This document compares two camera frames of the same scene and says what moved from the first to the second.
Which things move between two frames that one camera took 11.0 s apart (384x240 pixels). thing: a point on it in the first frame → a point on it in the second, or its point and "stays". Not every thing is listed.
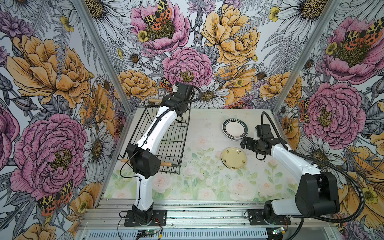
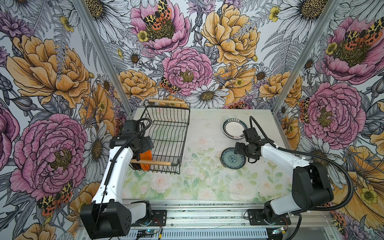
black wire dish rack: (170, 150) stays
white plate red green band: (234, 129) stays
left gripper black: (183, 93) → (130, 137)
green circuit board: (151, 231) stays
